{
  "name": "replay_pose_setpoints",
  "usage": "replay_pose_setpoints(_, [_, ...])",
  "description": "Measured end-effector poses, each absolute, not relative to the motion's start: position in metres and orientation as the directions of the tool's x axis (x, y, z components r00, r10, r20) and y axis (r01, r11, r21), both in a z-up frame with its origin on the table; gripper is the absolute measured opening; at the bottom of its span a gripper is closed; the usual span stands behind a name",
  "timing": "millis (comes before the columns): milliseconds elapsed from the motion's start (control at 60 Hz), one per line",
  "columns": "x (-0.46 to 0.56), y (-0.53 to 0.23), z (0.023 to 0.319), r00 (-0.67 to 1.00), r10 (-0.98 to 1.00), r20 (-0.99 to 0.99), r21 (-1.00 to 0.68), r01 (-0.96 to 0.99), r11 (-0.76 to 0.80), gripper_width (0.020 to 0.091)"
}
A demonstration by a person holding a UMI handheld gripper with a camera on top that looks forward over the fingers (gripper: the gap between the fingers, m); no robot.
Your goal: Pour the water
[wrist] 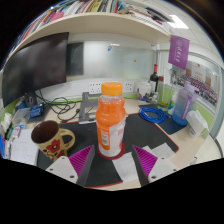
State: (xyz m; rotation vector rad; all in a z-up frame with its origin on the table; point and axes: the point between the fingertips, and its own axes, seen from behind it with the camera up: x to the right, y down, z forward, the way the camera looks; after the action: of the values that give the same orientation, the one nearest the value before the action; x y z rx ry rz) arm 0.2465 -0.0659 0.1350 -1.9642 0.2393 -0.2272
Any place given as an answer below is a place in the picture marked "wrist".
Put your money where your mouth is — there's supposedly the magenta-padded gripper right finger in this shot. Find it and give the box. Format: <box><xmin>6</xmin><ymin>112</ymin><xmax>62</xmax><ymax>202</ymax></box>
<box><xmin>130</xmin><ymin>144</ymin><xmax>181</xmax><ymax>187</ymax></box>

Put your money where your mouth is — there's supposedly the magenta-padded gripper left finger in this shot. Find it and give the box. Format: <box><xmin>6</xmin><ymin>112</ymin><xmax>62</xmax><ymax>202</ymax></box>
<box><xmin>45</xmin><ymin>144</ymin><xmax>97</xmax><ymax>188</ymax></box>

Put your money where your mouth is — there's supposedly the orange drink bottle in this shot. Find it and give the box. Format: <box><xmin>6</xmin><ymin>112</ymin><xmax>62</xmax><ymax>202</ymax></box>
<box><xmin>95</xmin><ymin>81</ymin><xmax>127</xmax><ymax>159</ymax></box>

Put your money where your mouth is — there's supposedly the purple blue water bottle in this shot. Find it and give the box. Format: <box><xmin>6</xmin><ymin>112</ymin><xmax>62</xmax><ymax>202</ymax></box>
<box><xmin>172</xmin><ymin>81</ymin><xmax>198</xmax><ymax>127</ymax></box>

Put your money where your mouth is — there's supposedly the white paper napkin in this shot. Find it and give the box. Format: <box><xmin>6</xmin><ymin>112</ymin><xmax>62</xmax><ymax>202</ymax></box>
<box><xmin>142</xmin><ymin>142</ymin><xmax>176</xmax><ymax>161</ymax></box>
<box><xmin>111</xmin><ymin>151</ymin><xmax>139</xmax><ymax>184</ymax></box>

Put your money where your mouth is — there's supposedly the yellow floral mug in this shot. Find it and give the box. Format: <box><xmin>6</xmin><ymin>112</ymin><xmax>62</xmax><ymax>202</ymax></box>
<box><xmin>30</xmin><ymin>120</ymin><xmax>76</xmax><ymax>163</ymax></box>

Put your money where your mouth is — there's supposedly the black red-edged desk mat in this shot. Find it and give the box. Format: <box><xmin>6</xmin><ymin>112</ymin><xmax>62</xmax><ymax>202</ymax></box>
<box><xmin>35</xmin><ymin>112</ymin><xmax>180</xmax><ymax>189</ymax></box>

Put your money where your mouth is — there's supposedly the dark blue mouse pad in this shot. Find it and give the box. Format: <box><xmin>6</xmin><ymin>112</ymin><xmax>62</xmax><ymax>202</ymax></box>
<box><xmin>138</xmin><ymin>104</ymin><xmax>187</xmax><ymax>136</ymax></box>

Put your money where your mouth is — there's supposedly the white written paper sheet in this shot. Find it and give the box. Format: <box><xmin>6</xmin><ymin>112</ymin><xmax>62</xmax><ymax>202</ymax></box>
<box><xmin>9</xmin><ymin>128</ymin><xmax>40</xmax><ymax>166</ymax></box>

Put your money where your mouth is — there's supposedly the flat round red coaster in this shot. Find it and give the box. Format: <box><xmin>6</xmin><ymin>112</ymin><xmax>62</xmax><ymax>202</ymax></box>
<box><xmin>96</xmin><ymin>141</ymin><xmax>127</xmax><ymax>161</ymax></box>

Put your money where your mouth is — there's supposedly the white plastic container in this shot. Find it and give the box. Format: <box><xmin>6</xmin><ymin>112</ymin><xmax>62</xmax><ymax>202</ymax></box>
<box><xmin>185</xmin><ymin>109</ymin><xmax>210</xmax><ymax>139</ymax></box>

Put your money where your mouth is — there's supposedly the grey metal laptop stand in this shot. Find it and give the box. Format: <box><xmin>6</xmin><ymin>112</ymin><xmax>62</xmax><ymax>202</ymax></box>
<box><xmin>78</xmin><ymin>91</ymin><xmax>101</xmax><ymax>125</ymax></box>

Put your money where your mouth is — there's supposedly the small blue box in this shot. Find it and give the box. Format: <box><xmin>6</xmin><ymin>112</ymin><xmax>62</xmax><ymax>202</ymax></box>
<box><xmin>29</xmin><ymin>102</ymin><xmax>46</xmax><ymax>119</ymax></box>

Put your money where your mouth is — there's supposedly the clear plastic box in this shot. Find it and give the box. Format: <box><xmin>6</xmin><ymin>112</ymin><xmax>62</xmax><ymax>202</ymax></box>
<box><xmin>11</xmin><ymin>107</ymin><xmax>32</xmax><ymax>126</ymax></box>

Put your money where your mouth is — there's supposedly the white round jar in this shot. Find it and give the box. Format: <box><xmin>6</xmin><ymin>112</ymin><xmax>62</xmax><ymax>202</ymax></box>
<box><xmin>137</xmin><ymin>80</ymin><xmax>153</xmax><ymax>98</ymax></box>

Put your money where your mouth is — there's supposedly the dark wine bottle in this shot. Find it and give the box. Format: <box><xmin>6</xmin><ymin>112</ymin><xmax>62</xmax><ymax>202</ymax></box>
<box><xmin>149</xmin><ymin>63</ymin><xmax>160</xmax><ymax>94</ymax></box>

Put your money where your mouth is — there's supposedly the group photo poster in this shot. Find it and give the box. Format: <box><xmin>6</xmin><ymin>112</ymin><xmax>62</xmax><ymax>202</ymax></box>
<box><xmin>171</xmin><ymin>59</ymin><xmax>219</xmax><ymax>104</ymax></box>

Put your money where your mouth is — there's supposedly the black computer monitor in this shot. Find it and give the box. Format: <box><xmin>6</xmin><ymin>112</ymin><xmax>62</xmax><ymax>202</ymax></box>
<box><xmin>1</xmin><ymin>32</ymin><xmax>70</xmax><ymax>108</ymax></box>

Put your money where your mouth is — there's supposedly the purple hanging banner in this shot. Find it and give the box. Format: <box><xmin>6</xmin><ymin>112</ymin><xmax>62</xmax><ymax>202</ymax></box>
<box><xmin>167</xmin><ymin>34</ymin><xmax>191</xmax><ymax>71</ymax></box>

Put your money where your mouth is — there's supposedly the white shelf with books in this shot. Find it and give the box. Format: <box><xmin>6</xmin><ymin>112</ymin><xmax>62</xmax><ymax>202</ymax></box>
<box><xmin>8</xmin><ymin>0</ymin><xmax>173</xmax><ymax>51</ymax></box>

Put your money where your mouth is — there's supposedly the rectangular ceiling light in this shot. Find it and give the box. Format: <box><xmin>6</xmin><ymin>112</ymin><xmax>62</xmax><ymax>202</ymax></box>
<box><xmin>165</xmin><ymin>14</ymin><xmax>190</xmax><ymax>30</ymax></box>

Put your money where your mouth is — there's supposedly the coiled blue cable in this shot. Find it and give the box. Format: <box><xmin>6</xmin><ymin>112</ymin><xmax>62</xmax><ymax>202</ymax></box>
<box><xmin>138</xmin><ymin>105</ymin><xmax>167</xmax><ymax>125</ymax></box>

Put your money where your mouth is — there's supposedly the black cable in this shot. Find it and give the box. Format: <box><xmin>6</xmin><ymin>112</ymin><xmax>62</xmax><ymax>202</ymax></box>
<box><xmin>34</xmin><ymin>89</ymin><xmax>83</xmax><ymax>124</ymax></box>

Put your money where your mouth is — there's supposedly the white wall socket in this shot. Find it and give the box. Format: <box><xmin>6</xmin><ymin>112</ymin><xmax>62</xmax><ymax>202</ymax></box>
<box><xmin>87</xmin><ymin>81</ymin><xmax>103</xmax><ymax>95</ymax></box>
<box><xmin>122</xmin><ymin>80</ymin><xmax>135</xmax><ymax>94</ymax></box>

